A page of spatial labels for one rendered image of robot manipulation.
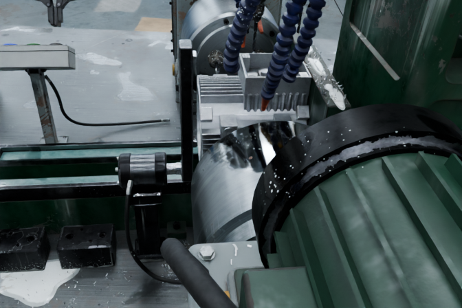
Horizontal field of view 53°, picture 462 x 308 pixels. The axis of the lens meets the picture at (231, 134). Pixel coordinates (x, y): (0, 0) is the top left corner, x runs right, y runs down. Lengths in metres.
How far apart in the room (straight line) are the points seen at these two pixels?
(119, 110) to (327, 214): 1.14
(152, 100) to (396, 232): 1.20
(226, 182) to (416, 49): 0.36
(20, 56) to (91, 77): 0.47
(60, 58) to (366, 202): 0.92
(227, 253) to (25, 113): 1.03
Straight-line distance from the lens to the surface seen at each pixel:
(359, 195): 0.28
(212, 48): 1.07
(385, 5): 0.89
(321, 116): 0.80
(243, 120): 0.85
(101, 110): 1.39
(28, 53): 1.13
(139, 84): 1.51
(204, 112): 0.83
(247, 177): 0.59
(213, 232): 0.58
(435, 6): 0.73
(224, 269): 0.48
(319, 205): 0.31
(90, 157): 1.02
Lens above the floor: 1.53
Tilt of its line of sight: 35 degrees down
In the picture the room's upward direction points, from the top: 3 degrees clockwise
